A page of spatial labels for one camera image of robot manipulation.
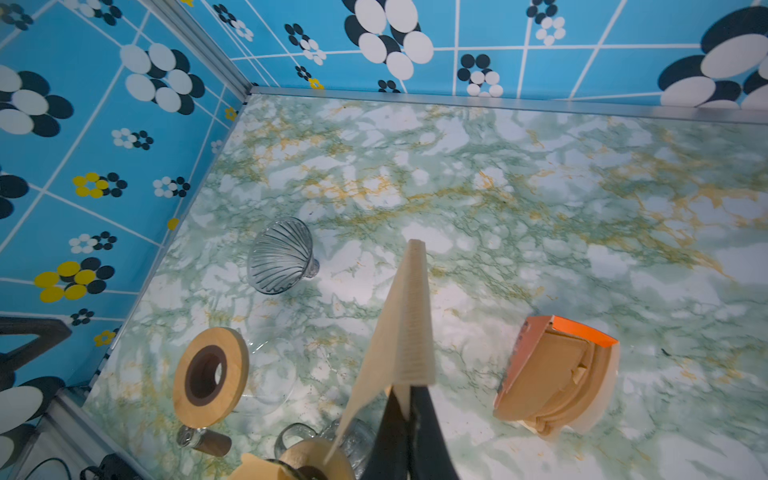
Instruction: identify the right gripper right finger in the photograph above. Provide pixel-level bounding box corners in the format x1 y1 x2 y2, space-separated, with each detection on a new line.
409 386 459 480

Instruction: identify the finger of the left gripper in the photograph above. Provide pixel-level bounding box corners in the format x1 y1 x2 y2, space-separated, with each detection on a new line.
1 316 72 372

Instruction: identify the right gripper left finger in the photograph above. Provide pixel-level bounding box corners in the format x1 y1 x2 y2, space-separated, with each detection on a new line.
361 392 409 480

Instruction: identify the ribbed glass carafe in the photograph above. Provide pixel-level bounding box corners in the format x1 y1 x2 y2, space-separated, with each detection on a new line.
274 419 376 479

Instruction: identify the wooden dripper ring back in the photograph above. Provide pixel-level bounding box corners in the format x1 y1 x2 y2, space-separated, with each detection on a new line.
172 326 251 430

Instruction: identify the aluminium front rail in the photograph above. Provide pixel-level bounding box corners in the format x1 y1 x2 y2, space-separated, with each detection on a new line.
1 393 152 479

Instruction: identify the left aluminium corner post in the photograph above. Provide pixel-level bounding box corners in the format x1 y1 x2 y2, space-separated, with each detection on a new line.
141 0 252 101

